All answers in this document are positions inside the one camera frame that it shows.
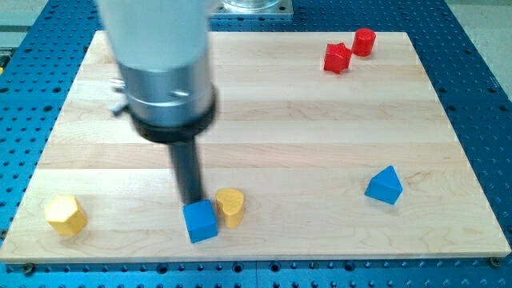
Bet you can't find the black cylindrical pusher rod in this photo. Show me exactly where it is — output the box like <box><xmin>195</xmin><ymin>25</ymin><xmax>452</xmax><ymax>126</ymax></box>
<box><xmin>169</xmin><ymin>138</ymin><xmax>205</xmax><ymax>205</ymax></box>

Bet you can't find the blue cube block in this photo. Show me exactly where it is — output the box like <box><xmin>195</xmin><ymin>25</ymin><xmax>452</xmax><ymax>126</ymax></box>
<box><xmin>182</xmin><ymin>199</ymin><xmax>218</xmax><ymax>243</ymax></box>

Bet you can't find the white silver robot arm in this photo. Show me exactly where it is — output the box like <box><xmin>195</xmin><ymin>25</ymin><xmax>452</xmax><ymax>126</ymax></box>
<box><xmin>96</xmin><ymin>0</ymin><xmax>217</xmax><ymax>204</ymax></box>

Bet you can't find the yellow heart block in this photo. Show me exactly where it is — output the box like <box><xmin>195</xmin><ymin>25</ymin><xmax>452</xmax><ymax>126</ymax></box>
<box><xmin>215</xmin><ymin>188</ymin><xmax>245</xmax><ymax>229</ymax></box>

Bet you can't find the light wooden board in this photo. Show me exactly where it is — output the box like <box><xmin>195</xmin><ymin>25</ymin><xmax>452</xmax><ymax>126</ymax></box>
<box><xmin>1</xmin><ymin>31</ymin><xmax>510</xmax><ymax>264</ymax></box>

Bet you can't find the yellow hexagon block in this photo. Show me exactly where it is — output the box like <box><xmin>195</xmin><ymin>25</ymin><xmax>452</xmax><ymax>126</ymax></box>
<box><xmin>44</xmin><ymin>195</ymin><xmax>88</xmax><ymax>236</ymax></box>

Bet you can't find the blue perforated metal table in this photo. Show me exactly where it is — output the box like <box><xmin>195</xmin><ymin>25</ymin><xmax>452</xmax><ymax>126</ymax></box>
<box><xmin>1</xmin><ymin>0</ymin><xmax>511</xmax><ymax>287</ymax></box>

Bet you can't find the red star block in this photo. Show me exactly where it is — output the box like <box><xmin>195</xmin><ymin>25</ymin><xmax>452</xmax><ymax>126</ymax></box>
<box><xmin>323</xmin><ymin>42</ymin><xmax>352</xmax><ymax>74</ymax></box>

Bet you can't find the blue triangle block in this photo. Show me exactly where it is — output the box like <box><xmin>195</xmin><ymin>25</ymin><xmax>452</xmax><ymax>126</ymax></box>
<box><xmin>365</xmin><ymin>166</ymin><xmax>403</xmax><ymax>205</ymax></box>

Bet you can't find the red cylinder block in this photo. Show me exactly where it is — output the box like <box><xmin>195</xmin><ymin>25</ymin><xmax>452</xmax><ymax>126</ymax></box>
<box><xmin>352</xmin><ymin>28</ymin><xmax>376</xmax><ymax>57</ymax></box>

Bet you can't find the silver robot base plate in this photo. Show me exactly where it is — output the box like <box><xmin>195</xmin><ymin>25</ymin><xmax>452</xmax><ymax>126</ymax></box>
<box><xmin>210</xmin><ymin>0</ymin><xmax>294</xmax><ymax>20</ymax></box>

